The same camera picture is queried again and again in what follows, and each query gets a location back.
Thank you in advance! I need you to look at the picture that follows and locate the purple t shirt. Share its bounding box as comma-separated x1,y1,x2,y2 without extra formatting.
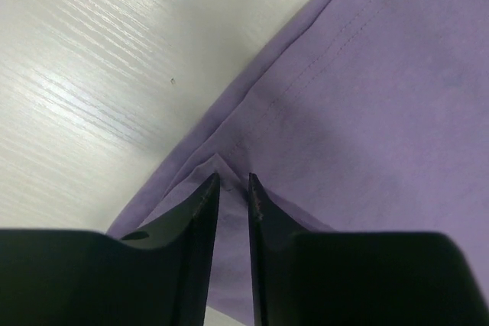
108,0,488,325

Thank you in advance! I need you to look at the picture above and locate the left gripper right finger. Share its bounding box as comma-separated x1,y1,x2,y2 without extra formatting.
248,174,488,325

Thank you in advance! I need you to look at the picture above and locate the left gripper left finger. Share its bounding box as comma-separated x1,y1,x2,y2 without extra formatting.
1,174,220,325

